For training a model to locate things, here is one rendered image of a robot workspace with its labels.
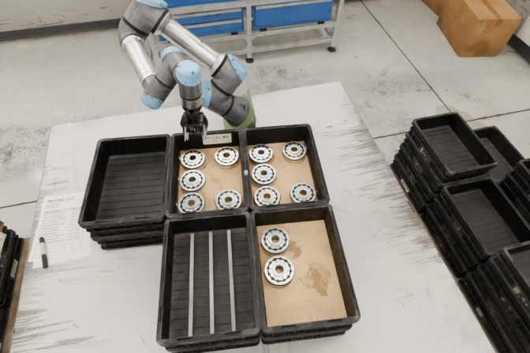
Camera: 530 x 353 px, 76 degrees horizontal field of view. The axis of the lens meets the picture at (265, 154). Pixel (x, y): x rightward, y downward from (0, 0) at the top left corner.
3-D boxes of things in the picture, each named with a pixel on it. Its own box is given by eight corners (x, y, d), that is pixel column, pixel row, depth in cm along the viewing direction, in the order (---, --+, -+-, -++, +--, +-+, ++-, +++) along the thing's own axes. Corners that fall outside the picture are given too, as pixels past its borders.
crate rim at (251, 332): (166, 221, 122) (164, 217, 120) (249, 213, 124) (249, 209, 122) (157, 347, 98) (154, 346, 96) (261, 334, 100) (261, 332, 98)
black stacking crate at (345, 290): (251, 225, 132) (250, 211, 123) (326, 218, 134) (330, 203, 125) (261, 339, 108) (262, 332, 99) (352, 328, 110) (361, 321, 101)
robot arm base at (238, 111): (225, 116, 175) (210, 107, 169) (244, 93, 170) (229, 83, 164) (234, 132, 164) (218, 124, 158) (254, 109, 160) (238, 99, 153)
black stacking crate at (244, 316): (172, 233, 129) (165, 219, 120) (249, 225, 132) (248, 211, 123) (165, 351, 105) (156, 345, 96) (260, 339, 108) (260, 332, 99)
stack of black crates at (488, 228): (418, 216, 210) (442, 186, 183) (461, 206, 215) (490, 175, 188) (455, 280, 186) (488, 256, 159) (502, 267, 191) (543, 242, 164)
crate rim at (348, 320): (249, 213, 124) (249, 209, 122) (330, 206, 127) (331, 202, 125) (261, 334, 100) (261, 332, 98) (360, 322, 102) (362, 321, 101)
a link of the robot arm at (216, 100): (213, 106, 167) (190, 94, 158) (229, 85, 163) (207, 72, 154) (219, 120, 159) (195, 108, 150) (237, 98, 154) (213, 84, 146)
